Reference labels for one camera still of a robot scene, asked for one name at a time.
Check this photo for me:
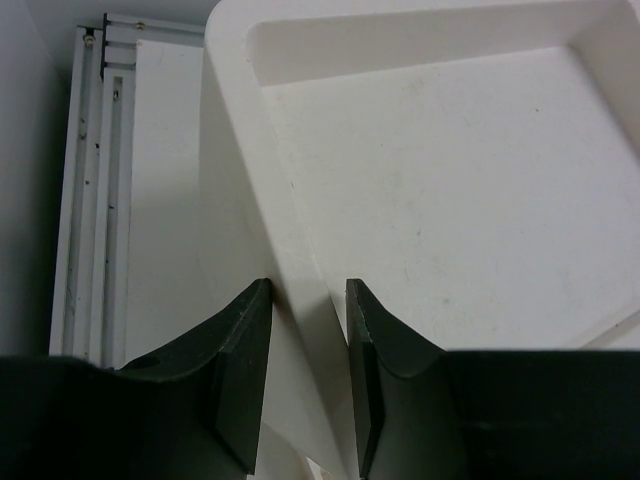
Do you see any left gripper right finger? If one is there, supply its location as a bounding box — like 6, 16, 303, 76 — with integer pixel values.
346, 279, 639, 479

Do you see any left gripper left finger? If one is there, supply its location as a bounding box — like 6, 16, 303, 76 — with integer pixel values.
1, 279, 272, 479

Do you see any white plastic drawer unit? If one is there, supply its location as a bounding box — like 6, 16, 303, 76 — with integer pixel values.
199, 1, 639, 479

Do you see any aluminium table frame rail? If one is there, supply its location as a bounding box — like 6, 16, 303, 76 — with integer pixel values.
49, 14, 204, 368

